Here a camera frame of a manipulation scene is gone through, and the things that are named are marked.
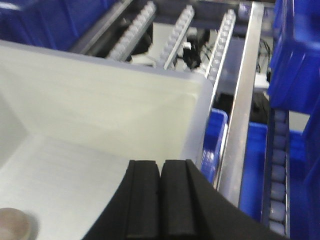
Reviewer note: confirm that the brown round plush ball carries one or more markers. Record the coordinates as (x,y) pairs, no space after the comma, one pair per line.
(14,224)

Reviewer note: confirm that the white plastic tote box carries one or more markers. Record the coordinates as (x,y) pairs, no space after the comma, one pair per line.
(70,124)

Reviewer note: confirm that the blue bin upper left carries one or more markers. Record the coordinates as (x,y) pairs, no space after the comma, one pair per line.
(53,24)

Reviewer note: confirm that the blue bin under shelf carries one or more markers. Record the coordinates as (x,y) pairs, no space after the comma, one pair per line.
(251,195)

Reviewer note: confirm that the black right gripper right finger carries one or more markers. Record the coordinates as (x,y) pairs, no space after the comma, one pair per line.
(191,209)

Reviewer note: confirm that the blue bin stack right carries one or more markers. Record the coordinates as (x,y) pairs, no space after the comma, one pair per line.
(295,62)

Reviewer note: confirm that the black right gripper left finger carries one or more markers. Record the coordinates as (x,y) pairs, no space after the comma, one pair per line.
(133,211)

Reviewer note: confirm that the white shelf roller track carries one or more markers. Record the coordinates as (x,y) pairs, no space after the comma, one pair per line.
(278,200)

